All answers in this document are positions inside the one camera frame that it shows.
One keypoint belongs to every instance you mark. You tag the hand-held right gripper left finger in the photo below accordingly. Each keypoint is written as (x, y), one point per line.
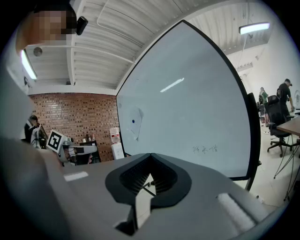
(93, 199)

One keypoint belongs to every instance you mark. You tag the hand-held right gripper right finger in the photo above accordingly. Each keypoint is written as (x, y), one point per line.
(199, 206)

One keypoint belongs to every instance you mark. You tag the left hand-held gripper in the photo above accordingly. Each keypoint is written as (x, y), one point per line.
(56, 141)

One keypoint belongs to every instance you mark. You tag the white whiteboard with black frame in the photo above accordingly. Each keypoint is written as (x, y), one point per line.
(187, 117)

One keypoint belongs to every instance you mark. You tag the black cabinet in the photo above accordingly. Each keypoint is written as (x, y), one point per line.
(92, 159)

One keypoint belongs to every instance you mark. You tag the white water dispenser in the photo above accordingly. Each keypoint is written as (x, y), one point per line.
(117, 151)

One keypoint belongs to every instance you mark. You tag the water dispenser bottle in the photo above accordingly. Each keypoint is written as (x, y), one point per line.
(114, 135)

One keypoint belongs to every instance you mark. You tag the person's white shirt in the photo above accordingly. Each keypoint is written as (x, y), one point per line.
(14, 122)

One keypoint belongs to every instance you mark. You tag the long ceiling lamp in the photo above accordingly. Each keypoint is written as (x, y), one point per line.
(28, 65)
(254, 28)

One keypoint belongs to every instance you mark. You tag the round ceiling smoke detector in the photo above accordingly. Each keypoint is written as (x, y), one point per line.
(37, 51)

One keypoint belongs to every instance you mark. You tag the black office chair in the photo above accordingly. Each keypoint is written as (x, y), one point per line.
(277, 119)

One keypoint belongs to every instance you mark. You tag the wooden table with black legs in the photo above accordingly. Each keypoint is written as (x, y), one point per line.
(291, 127)

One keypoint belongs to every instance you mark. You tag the person's head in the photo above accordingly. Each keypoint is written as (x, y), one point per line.
(35, 30)

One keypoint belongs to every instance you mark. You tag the black head camera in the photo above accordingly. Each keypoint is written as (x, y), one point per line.
(82, 25)

